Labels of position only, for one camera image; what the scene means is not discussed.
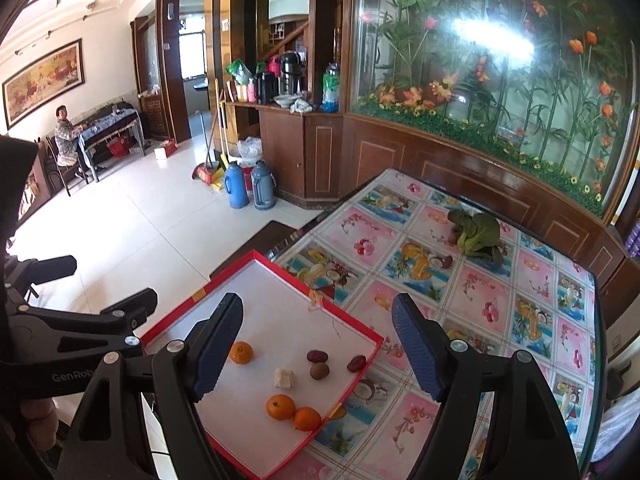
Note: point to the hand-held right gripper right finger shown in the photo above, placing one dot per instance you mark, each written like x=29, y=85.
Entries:
x=417, y=350

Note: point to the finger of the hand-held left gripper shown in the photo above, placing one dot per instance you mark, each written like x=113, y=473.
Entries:
x=135, y=310
x=45, y=266

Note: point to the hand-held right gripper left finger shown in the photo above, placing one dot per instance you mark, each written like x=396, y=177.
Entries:
x=220, y=350

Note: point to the red-rimmed white tray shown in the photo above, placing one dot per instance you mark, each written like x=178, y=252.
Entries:
x=280, y=310

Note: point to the person's left hand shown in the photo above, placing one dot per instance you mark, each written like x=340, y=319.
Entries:
x=37, y=420

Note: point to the orange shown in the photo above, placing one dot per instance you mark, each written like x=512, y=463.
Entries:
x=307, y=418
x=280, y=407
x=241, y=352

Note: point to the dark red date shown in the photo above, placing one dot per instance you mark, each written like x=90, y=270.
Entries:
x=356, y=363
x=317, y=356

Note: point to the white food chunk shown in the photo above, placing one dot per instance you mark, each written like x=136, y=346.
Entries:
x=283, y=378

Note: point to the printed fruit tablecloth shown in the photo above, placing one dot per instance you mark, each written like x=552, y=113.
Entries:
x=480, y=310

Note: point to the wooden chair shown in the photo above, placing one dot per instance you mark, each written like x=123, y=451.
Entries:
x=60, y=170

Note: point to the brown longan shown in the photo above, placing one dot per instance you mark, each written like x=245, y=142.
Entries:
x=319, y=371

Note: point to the dark brown stool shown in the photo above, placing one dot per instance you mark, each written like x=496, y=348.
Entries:
x=260, y=245

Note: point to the red basket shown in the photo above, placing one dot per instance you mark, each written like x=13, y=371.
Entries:
x=117, y=147

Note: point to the red dustpan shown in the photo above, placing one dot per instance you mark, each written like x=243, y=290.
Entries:
x=205, y=174

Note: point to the cloth-covered side table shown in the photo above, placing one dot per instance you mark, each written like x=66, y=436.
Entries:
x=107, y=125

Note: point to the white box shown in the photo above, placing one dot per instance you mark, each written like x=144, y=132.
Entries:
x=160, y=154

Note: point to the blue thermos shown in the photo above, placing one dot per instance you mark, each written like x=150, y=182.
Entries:
x=236, y=185

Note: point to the red box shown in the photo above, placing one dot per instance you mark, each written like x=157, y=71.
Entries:
x=170, y=146

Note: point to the grey-blue thermos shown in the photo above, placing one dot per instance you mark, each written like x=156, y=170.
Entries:
x=262, y=185

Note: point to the red bucket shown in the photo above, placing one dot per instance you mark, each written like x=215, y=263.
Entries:
x=247, y=172

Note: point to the wooden cabinet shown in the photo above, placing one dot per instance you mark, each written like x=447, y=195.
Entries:
x=380, y=160

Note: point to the clear plastic bag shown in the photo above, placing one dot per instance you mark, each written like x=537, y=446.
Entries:
x=249, y=147

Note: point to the purple patterned box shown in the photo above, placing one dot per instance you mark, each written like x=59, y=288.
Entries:
x=632, y=232

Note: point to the black thermal jug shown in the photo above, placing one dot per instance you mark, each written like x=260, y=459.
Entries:
x=264, y=87

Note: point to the white rag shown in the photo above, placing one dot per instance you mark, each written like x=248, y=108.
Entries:
x=301, y=106

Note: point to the white bowl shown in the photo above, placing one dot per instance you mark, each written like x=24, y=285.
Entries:
x=286, y=100

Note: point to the green bag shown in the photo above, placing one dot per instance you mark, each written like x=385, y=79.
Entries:
x=239, y=70

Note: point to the plastic water bottle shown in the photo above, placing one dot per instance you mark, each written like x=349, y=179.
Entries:
x=330, y=87

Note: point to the pink flask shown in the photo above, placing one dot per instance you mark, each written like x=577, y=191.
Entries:
x=273, y=65

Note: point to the black pump pot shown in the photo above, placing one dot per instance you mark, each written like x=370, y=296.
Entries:
x=289, y=72

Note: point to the glass artificial flower display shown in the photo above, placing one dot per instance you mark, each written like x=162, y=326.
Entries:
x=450, y=60

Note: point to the framed wall painting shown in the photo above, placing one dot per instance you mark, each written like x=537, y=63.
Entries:
x=42, y=82

